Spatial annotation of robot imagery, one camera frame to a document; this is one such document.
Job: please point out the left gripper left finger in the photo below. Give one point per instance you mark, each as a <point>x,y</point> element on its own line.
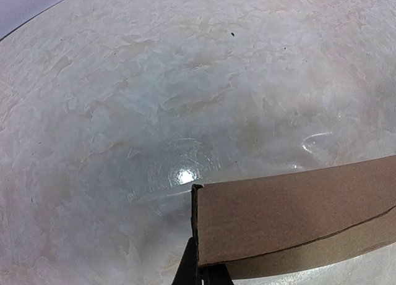
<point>187,272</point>

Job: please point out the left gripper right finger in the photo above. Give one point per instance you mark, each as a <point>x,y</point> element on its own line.
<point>216,275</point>

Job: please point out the brown cardboard box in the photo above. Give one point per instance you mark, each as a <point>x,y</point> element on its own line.
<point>294,222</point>

